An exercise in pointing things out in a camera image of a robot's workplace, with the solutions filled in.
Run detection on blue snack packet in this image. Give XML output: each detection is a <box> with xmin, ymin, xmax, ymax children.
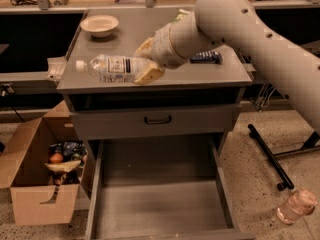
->
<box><xmin>190</xmin><ymin>50</ymin><xmax>223</xmax><ymax>64</ymax></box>

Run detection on clear bottle on floor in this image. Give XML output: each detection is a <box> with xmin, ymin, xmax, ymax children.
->
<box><xmin>276</xmin><ymin>189</ymin><xmax>318</xmax><ymax>225</ymax></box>

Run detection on blue snack bags in box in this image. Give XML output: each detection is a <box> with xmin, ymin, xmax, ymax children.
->
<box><xmin>49</xmin><ymin>141</ymin><xmax>87</xmax><ymax>162</ymax></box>

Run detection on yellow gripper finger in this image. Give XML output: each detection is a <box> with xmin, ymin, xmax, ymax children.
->
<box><xmin>134</xmin><ymin>60</ymin><xmax>165</xmax><ymax>85</ymax></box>
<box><xmin>134</xmin><ymin>37</ymin><xmax>154</xmax><ymax>58</ymax></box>

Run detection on closed drawer with black handle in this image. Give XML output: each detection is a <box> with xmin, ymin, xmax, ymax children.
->
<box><xmin>71</xmin><ymin>104</ymin><xmax>241</xmax><ymax>140</ymax></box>

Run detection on grey drawer cabinet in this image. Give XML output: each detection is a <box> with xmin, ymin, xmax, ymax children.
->
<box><xmin>58</xmin><ymin>7</ymin><xmax>251</xmax><ymax>142</ymax></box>

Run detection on orange fruit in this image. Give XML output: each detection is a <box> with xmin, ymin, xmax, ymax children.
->
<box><xmin>50</xmin><ymin>153</ymin><xmax>64</xmax><ymax>163</ymax></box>

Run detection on green chip bag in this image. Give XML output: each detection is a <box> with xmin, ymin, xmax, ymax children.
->
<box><xmin>174</xmin><ymin>9</ymin><xmax>190</xmax><ymax>22</ymax></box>

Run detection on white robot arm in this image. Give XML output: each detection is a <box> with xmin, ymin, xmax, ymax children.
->
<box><xmin>135</xmin><ymin>0</ymin><xmax>320</xmax><ymax>132</ymax></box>

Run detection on clear plastic water bottle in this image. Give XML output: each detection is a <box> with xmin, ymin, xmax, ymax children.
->
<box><xmin>75</xmin><ymin>54</ymin><xmax>153</xmax><ymax>82</ymax></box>

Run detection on white bracket on rail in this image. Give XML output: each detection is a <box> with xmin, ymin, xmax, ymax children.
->
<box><xmin>46</xmin><ymin>56</ymin><xmax>67</xmax><ymax>82</ymax></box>

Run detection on open grey drawer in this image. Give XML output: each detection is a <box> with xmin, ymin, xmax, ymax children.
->
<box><xmin>85</xmin><ymin>135</ymin><xmax>255</xmax><ymax>240</ymax></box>

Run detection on black metal stand base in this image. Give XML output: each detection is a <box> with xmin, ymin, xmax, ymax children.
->
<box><xmin>248</xmin><ymin>124</ymin><xmax>320</xmax><ymax>191</ymax></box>

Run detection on white cables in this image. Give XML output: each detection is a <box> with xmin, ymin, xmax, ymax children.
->
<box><xmin>255</xmin><ymin>83</ymin><xmax>278</xmax><ymax>111</ymax></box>

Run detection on white ceramic bowl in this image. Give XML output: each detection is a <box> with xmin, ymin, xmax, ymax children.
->
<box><xmin>80</xmin><ymin>15</ymin><xmax>119</xmax><ymax>38</ymax></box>

